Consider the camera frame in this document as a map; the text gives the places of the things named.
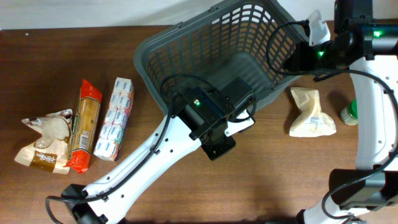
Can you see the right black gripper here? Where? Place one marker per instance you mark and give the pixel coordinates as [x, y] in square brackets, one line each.
[299, 55]

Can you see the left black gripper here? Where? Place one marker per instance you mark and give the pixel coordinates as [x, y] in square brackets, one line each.
[216, 152]

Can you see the grey plastic shopping basket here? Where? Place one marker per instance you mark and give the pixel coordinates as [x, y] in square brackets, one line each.
[225, 42]

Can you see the tissue multipack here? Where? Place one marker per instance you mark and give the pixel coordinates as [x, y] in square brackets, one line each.
[115, 121]

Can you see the red spaghetti packet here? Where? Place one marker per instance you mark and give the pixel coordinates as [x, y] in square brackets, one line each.
[84, 127]

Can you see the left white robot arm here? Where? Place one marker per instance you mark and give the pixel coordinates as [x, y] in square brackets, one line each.
[197, 117]

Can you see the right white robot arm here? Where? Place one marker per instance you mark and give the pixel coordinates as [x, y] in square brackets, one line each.
[367, 50]

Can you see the beige paper pouch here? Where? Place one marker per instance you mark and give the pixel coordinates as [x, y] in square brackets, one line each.
[312, 121]

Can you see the green lid glass jar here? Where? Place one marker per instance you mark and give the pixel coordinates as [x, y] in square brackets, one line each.
[349, 115]

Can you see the brown white snack bag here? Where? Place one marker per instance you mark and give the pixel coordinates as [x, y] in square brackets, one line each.
[49, 152]

